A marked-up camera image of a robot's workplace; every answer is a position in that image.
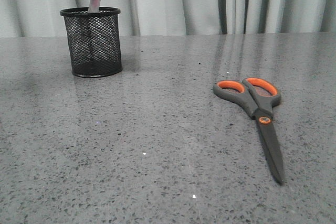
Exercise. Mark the grey orange scissors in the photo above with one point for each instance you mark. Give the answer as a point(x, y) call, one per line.
point(258, 97)

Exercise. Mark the black mesh pen cup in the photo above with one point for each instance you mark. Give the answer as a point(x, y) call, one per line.
point(93, 41)

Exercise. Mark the grey curtain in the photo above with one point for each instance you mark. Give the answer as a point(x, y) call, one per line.
point(40, 18)

